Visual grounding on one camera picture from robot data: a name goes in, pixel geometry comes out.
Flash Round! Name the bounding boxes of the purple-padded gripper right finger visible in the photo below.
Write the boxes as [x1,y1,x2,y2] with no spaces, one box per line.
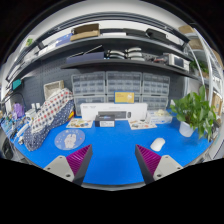
[135,145,182,184]

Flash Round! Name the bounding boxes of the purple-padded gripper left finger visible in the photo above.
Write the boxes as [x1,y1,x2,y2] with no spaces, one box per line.
[44,145,93,186]

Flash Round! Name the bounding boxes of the white computer mouse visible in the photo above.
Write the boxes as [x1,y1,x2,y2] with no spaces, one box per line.
[150,138,165,152]

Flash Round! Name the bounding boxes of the blue table mat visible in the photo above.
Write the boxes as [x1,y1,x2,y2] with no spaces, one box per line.
[12,117,213,186]

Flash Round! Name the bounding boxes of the right picture card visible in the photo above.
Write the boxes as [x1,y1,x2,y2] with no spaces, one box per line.
[129,120,156,130]

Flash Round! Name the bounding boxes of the picture card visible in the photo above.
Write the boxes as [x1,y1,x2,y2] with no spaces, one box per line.
[129,120,156,130]
[67,118,93,128]

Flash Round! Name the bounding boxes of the left picture card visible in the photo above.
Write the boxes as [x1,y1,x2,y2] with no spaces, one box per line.
[67,118,93,128]

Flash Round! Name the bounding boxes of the clear plastic box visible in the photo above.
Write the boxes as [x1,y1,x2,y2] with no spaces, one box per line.
[146,109,172,124]

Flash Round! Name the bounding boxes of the small black box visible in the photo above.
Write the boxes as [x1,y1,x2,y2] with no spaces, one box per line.
[95,115,115,127]

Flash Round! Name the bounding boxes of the white keyboard box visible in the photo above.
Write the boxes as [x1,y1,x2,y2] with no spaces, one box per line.
[80,103,147,120]

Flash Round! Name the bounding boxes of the patterned fabric cover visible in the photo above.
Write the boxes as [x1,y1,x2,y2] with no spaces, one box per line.
[23,88,74,151]

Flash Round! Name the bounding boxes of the green potted plant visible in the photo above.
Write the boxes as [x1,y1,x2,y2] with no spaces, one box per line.
[170,85,216,141]

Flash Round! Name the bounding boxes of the grey drawer organizer right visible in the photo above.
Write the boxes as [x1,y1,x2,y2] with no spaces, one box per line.
[142,73,170,110]

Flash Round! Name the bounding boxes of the grey drawer organizer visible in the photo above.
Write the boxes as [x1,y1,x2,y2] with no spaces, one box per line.
[71,71,106,116]
[142,73,170,110]
[106,71,142,102]

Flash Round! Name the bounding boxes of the yellow card sign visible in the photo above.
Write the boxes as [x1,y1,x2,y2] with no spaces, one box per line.
[114,92,134,103]

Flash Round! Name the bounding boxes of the grey drawer organizer left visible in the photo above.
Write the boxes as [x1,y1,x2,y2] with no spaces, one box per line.
[71,71,106,116]

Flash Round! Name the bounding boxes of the white basket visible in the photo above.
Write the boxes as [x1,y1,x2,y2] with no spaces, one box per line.
[44,80,64,99]

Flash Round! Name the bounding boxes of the grey drawer organizer middle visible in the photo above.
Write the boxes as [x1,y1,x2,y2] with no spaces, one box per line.
[106,71,142,102]

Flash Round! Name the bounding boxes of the lower dark shelf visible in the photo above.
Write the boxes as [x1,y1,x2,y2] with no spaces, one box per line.
[61,59,197,79]

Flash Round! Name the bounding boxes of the dark shelf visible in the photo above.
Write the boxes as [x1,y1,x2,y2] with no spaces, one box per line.
[61,59,197,79]
[5,35,189,83]

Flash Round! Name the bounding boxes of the white instrument on shelf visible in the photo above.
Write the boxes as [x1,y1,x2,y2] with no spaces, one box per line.
[163,53,190,71]

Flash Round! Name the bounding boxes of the stacked white headsets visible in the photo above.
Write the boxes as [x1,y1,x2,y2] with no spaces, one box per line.
[106,47,144,61]

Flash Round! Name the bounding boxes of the upper dark shelf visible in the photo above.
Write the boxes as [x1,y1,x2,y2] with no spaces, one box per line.
[5,35,189,83]

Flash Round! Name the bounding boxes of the cardboard box on shelf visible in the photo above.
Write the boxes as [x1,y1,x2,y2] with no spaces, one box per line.
[70,23,100,41]

